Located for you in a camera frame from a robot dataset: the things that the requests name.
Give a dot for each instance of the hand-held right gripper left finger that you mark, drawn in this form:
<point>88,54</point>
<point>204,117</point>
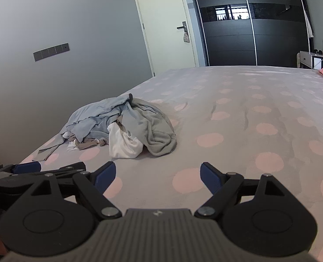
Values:
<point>105,174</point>

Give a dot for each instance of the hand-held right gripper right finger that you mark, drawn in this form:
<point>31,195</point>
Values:
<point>209,176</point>

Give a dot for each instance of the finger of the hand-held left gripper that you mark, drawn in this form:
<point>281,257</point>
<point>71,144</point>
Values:
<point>68,169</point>
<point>27,167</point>

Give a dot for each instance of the grey t-shirt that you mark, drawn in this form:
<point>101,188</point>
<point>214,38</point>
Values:
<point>156,131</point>

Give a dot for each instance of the tan garment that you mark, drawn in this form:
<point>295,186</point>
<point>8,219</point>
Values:
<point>87,144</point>

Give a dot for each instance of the white garment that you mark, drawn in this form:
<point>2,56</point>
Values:
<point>120,144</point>

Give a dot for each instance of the bed with polka dot sheet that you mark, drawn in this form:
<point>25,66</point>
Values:
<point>232,131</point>

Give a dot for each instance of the light blue garment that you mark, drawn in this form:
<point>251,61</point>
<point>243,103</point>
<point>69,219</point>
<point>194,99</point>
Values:
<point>93,117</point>

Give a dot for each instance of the black sliding wardrobe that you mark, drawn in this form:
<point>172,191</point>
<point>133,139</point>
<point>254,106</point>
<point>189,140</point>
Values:
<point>232,46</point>

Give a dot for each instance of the hanging door charm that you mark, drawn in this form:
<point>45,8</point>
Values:
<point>186,36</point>

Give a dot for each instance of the cream door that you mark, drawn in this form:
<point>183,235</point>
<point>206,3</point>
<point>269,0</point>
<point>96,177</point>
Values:
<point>164,32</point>

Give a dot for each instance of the white side cabinet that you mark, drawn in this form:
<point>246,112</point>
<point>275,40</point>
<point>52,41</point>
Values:
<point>305,58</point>

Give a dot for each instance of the white hanging cloth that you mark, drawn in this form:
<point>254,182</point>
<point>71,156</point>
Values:
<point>310,27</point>

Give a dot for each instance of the grey wall switch panel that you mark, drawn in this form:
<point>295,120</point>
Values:
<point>51,51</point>

